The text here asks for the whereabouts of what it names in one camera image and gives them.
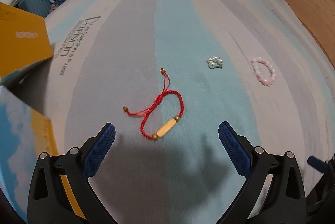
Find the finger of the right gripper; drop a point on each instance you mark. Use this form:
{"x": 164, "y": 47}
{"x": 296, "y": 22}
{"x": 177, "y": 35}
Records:
{"x": 317, "y": 164}

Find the pearl earrings cluster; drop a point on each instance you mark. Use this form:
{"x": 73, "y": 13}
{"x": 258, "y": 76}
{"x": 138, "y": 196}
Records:
{"x": 215, "y": 62}

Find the striped bed blanket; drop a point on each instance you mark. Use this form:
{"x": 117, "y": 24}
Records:
{"x": 142, "y": 66}

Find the wooden headboard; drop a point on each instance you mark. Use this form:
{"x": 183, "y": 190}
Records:
{"x": 318, "y": 17}

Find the white cardboard box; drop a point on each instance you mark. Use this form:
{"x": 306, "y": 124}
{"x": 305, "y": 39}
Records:
{"x": 25, "y": 130}

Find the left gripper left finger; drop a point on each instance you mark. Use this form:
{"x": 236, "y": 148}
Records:
{"x": 60, "y": 191}

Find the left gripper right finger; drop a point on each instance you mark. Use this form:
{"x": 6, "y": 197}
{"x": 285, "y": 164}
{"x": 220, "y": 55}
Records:
{"x": 273, "y": 191}

